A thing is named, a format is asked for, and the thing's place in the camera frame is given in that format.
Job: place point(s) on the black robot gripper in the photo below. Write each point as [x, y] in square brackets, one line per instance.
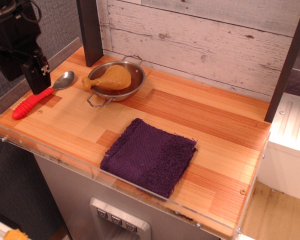
[19, 51]

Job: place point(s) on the red handled metal spoon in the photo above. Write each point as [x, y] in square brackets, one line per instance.
[63, 82]

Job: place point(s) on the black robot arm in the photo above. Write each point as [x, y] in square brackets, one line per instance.
[20, 54]

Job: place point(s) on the clear acrylic table guard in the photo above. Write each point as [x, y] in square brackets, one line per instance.
[214, 189]

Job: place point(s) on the toy chicken drumstick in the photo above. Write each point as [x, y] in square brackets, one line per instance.
[115, 78]

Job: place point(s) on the grey toy fridge cabinet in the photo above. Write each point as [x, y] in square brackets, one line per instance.
[72, 192]

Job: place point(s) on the purple folded towel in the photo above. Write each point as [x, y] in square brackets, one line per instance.
[149, 157]

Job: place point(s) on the silver dispenser button panel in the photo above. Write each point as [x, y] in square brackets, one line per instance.
[113, 223]

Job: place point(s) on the orange plush object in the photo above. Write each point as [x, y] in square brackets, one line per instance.
[15, 234]

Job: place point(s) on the white toy sink counter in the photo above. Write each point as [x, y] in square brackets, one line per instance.
[280, 168]

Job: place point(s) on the steel bowl with handles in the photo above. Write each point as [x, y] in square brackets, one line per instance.
[133, 64]

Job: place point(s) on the dark left wooden post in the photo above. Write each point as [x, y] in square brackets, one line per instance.
[90, 30]

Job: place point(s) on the dark wooden post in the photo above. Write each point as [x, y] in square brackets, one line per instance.
[90, 30]
[284, 75]

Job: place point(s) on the dark right wooden post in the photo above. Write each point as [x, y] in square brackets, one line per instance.
[284, 75]

